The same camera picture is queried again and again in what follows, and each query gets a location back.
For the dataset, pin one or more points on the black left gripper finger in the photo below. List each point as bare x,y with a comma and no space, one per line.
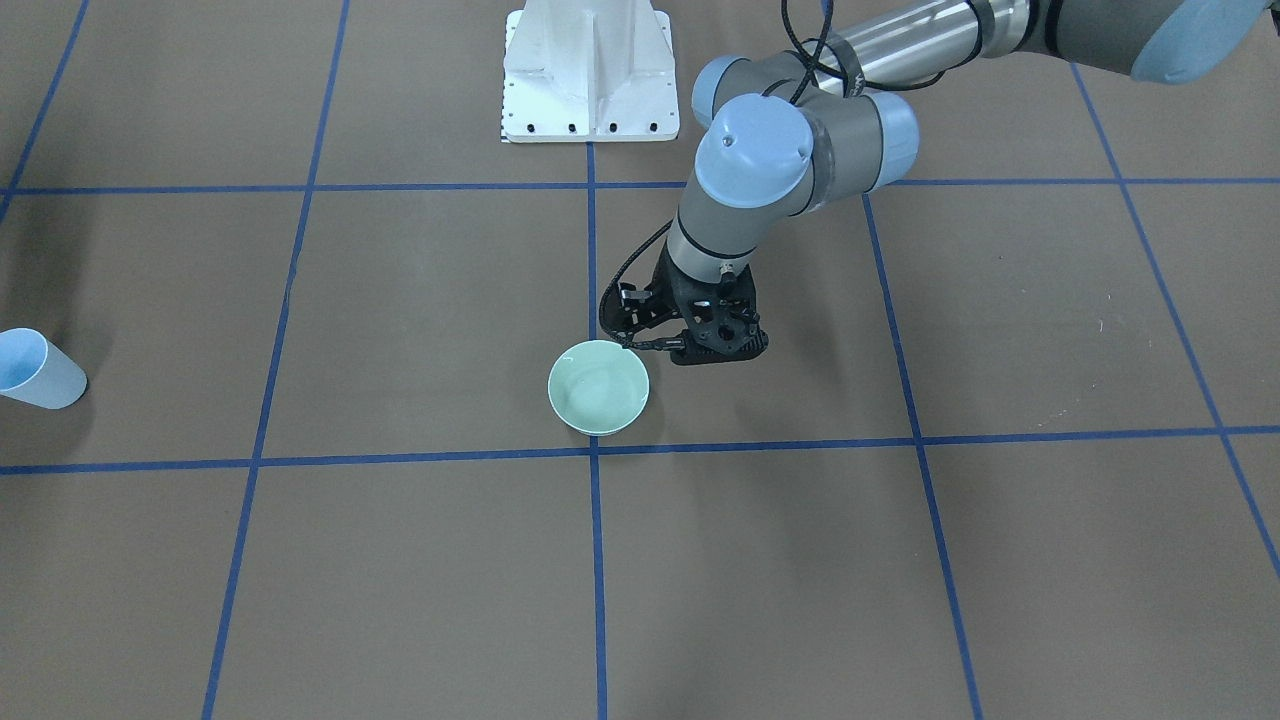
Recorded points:
626,311

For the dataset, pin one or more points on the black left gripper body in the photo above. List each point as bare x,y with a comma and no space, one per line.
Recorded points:
668,294

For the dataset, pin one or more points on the mint green bowl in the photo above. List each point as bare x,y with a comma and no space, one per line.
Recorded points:
598,387

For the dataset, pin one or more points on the light blue plastic cup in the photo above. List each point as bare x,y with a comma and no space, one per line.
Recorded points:
36,372

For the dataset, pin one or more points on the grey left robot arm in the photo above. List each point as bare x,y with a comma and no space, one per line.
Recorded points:
827,119

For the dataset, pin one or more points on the brown paper table mat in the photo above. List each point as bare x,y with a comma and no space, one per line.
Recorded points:
1012,452

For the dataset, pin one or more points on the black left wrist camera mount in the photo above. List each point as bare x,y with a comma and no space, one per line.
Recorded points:
704,348

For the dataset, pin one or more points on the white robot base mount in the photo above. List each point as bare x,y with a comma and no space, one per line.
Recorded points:
589,72

